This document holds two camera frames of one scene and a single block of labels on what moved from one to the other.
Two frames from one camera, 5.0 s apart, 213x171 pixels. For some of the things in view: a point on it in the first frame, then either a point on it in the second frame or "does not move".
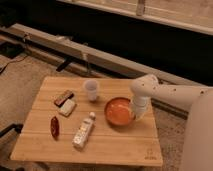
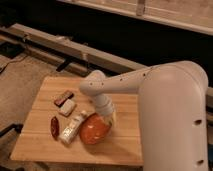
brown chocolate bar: (61, 100) does not move
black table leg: (17, 127) does not move
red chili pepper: (55, 127) does not move
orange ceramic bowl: (118, 111) -> (94, 128)
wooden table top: (87, 122) does not move
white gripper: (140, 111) -> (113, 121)
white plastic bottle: (81, 136) -> (71, 130)
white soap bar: (67, 108) does not move
